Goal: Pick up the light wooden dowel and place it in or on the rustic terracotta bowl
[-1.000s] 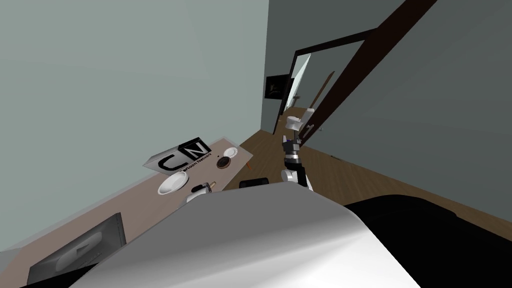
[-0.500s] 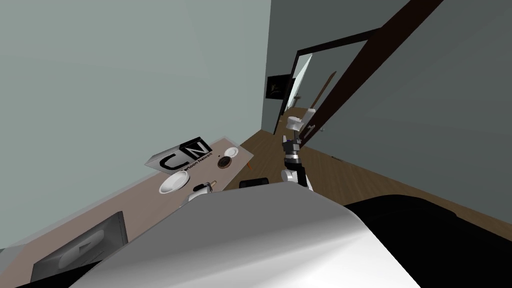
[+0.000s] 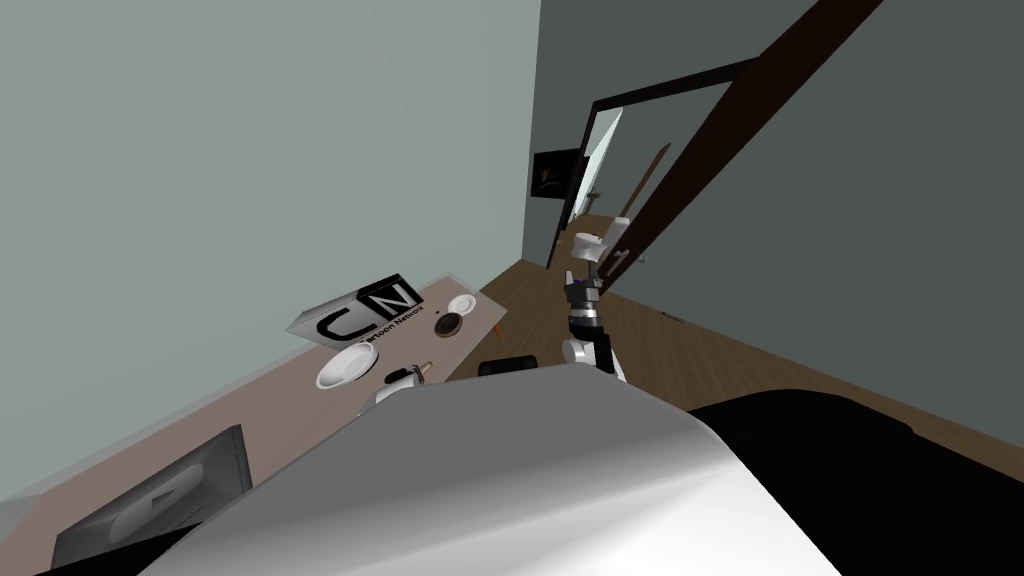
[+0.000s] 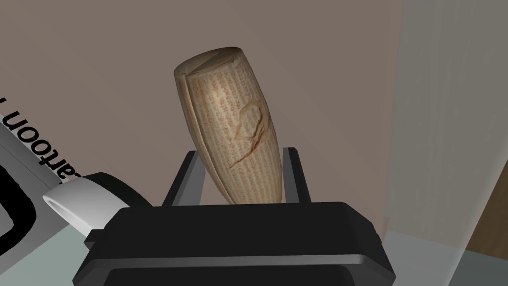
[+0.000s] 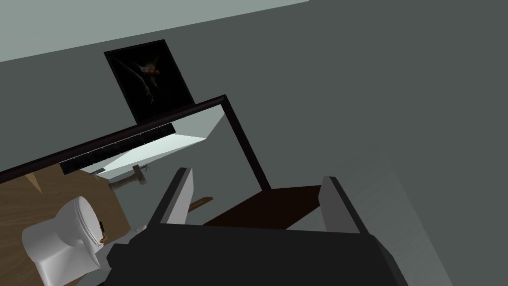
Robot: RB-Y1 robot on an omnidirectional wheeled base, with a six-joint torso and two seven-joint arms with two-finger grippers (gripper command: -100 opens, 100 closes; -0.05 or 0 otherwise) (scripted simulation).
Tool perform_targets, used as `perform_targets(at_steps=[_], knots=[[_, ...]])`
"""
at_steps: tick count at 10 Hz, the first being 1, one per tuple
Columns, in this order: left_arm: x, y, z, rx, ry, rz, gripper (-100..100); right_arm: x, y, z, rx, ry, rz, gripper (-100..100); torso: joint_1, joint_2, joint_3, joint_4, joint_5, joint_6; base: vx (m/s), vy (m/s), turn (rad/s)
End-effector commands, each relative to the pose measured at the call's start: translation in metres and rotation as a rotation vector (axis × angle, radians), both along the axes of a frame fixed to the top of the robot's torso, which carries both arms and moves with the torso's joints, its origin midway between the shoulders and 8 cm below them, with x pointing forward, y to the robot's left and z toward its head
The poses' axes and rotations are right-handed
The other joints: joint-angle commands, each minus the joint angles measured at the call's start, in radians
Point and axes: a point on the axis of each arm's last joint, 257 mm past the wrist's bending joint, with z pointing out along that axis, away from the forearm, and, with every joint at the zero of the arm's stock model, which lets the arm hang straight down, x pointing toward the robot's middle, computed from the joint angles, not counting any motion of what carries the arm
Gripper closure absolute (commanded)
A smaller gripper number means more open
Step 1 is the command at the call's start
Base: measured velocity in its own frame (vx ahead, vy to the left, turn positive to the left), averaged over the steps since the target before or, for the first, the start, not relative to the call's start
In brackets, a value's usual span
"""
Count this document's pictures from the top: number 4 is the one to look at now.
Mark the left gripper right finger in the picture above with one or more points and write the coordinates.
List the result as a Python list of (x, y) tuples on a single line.
[(295, 178)]

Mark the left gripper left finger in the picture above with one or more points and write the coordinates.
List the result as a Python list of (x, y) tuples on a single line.
[(180, 186)]

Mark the tan inscribed clay cylinder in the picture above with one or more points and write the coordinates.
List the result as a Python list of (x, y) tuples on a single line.
[(230, 119)]

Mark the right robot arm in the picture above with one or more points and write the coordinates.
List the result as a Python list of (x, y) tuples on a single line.
[(81, 198)]

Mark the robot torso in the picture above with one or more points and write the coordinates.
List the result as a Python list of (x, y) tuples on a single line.
[(20, 159)]

